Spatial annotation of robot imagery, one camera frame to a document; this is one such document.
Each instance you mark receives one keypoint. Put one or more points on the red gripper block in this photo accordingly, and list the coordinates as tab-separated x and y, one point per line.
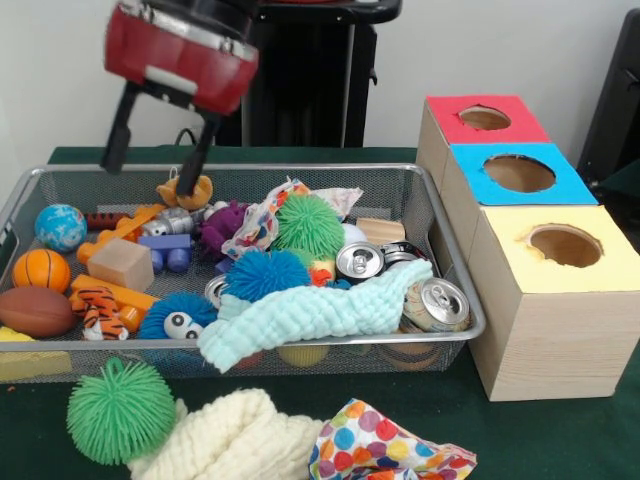
175	65

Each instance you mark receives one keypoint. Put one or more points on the tan plush animal toy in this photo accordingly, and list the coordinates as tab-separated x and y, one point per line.
190	192

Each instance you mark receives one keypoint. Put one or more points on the blue spiky rubber ball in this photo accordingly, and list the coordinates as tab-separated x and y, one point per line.
265	275

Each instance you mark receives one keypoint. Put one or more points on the green spiky rubber ball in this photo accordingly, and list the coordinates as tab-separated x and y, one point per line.
308	225
120	412

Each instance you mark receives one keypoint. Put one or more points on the mint green knitted cloth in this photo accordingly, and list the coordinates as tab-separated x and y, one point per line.
300	315

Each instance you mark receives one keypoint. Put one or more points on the cream knitted cloth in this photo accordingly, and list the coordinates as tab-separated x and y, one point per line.
230	440

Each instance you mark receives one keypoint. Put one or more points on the colourful patterned cloth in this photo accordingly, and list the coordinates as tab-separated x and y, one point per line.
370	440

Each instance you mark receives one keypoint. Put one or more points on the shallow clear mesh bin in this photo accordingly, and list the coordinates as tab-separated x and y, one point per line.
440	200

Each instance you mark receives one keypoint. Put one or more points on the wooden box with three holes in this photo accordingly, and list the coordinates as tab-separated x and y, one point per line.
550	340

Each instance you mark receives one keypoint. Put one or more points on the wooden cube block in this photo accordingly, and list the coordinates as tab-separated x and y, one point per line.
120	265

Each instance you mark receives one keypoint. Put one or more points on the blue globe ball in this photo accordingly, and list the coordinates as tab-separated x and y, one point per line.
60	228

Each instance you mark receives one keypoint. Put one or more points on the small orange basketball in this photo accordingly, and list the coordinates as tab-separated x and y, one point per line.
41	270

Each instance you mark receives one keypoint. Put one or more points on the blue fuzzy googly-eyed toy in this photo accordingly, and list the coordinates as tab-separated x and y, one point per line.
185	318

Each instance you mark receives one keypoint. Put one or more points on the orange striped tiger toy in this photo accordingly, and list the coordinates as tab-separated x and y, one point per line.
103	312

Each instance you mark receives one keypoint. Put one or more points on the brown toy football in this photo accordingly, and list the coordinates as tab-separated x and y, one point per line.
35	312

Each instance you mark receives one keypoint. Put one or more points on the crushed silver drink can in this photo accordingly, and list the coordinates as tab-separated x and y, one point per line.
435	305

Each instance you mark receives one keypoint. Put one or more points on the black panel stand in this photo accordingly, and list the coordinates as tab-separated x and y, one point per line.
615	100

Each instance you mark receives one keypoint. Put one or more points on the dark green table cloth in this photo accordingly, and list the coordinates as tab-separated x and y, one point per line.
625	180
560	440

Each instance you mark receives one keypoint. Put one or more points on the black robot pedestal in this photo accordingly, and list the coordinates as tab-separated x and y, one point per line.
320	80

